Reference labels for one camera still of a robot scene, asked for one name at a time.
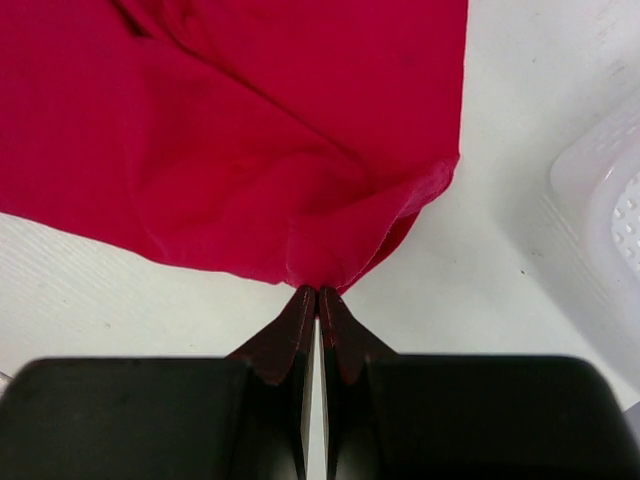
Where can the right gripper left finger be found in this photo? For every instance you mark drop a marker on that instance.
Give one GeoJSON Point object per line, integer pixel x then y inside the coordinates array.
{"type": "Point", "coordinates": [242, 416]}

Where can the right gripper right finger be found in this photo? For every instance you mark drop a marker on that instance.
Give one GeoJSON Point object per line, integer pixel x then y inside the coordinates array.
{"type": "Point", "coordinates": [404, 416]}

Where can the red t-shirt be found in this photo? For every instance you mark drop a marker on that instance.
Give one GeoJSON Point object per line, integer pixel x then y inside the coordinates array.
{"type": "Point", "coordinates": [281, 141]}

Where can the white plastic basket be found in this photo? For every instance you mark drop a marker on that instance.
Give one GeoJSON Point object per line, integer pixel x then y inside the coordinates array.
{"type": "Point", "coordinates": [597, 179]}

